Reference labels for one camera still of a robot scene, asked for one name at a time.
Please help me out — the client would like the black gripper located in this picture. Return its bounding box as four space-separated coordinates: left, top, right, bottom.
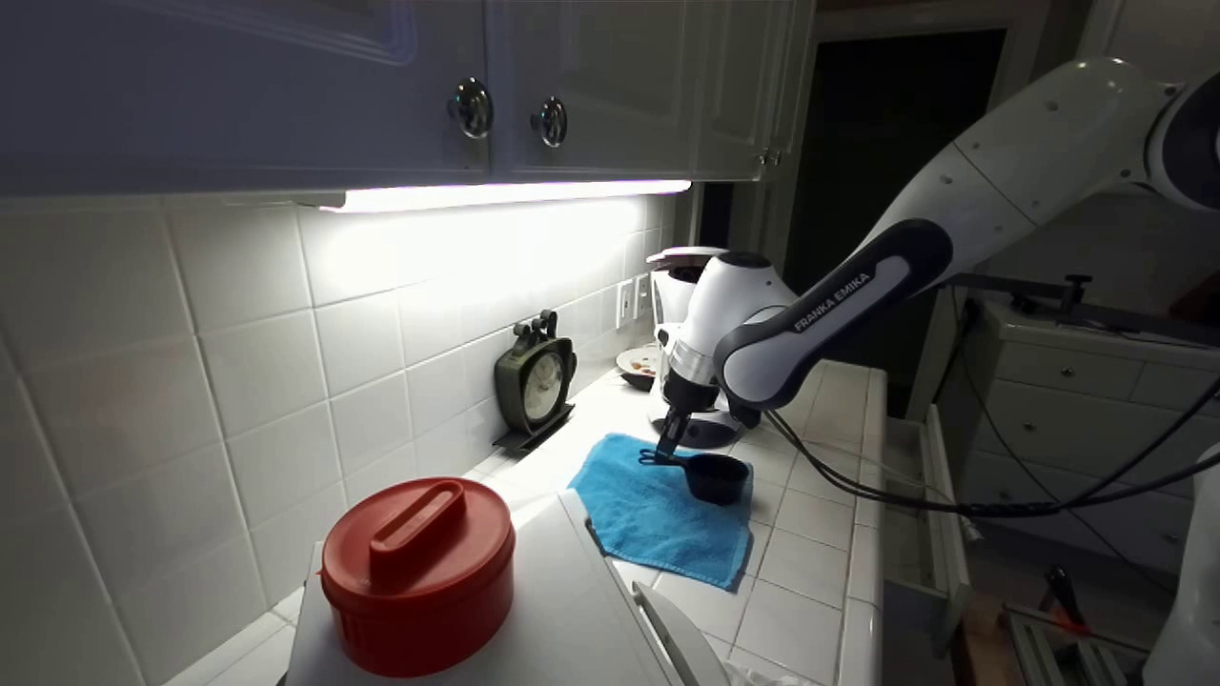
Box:
649 370 725 468

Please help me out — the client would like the small black pot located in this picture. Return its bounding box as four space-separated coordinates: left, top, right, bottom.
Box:
666 448 753 510

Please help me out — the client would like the blue towel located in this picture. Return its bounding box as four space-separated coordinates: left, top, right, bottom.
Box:
564 429 757 595

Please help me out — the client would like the white plate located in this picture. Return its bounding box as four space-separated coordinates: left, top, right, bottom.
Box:
615 337 666 395

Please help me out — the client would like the red lidded white container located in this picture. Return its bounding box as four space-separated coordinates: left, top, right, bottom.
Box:
282 491 737 686

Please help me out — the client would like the under-cabinet light strip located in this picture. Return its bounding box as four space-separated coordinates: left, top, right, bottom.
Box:
302 175 696 217

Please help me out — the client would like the round metal cabinet knob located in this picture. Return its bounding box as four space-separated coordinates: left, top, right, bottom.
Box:
528 92 575 157
451 67 499 143

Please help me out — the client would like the white drawer unit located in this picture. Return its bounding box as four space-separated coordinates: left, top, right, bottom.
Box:
934 292 1220 579

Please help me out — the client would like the blue-grey upper cabinet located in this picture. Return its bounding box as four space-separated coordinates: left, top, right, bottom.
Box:
0 0 819 198

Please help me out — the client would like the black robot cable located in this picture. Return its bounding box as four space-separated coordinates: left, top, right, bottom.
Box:
757 365 1220 520

